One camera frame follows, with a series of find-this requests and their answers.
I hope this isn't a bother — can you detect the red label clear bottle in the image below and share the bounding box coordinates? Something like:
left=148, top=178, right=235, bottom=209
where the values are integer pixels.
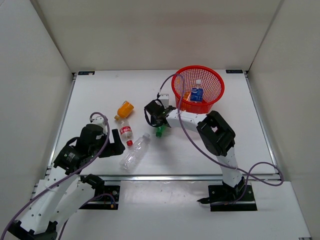
left=118, top=118, right=133, bottom=147

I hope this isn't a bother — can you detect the green plastic bottle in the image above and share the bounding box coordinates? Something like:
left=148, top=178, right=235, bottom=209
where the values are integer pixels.
left=155, top=125, right=169, bottom=138

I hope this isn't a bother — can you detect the clear plastic water bottle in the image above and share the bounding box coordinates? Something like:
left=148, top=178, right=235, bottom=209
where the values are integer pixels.
left=119, top=133, right=151, bottom=173

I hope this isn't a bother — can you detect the large orange bottle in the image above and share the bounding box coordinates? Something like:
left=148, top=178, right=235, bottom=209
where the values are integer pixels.
left=114, top=101, right=134, bottom=120

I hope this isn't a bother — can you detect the small orange juice bottle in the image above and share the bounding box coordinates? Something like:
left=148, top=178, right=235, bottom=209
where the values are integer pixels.
left=183, top=91, right=191, bottom=101

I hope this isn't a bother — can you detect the blue label water bottle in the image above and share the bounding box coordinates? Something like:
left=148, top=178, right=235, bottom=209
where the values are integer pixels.
left=190, top=79, right=203, bottom=103

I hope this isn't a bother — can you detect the red mesh plastic basket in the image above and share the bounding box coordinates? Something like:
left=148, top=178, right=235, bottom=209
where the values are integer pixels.
left=171, top=65, right=225, bottom=114

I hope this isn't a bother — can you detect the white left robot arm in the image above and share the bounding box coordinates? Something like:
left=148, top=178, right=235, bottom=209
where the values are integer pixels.
left=2, top=121, right=125, bottom=240

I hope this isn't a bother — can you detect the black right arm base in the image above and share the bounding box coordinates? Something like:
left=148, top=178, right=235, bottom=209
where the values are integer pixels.
left=197, top=184, right=258, bottom=212

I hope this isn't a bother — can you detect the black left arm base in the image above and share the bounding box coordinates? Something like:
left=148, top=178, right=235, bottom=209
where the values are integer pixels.
left=79, top=181, right=121, bottom=211

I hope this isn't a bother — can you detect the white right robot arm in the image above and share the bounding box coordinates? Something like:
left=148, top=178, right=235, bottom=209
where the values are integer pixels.
left=144, top=99, right=245, bottom=200

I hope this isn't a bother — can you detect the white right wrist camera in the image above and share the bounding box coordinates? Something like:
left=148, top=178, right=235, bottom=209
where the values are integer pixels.
left=158, top=93, right=170, bottom=108

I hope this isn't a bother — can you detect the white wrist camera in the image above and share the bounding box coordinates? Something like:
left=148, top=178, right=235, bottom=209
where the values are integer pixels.
left=158, top=93, right=170, bottom=108
left=90, top=116, right=106, bottom=129

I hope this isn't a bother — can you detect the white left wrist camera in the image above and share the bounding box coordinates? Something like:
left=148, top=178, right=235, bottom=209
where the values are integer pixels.
left=90, top=116, right=106, bottom=129

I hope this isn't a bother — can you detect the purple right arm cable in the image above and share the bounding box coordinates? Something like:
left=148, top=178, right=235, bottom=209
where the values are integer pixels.
left=157, top=73, right=285, bottom=206

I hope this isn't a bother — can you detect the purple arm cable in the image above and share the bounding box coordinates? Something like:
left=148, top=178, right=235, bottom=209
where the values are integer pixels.
left=4, top=112, right=118, bottom=237
left=157, top=73, right=285, bottom=206

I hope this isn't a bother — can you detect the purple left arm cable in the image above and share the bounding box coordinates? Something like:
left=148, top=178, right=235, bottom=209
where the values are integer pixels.
left=4, top=112, right=118, bottom=237

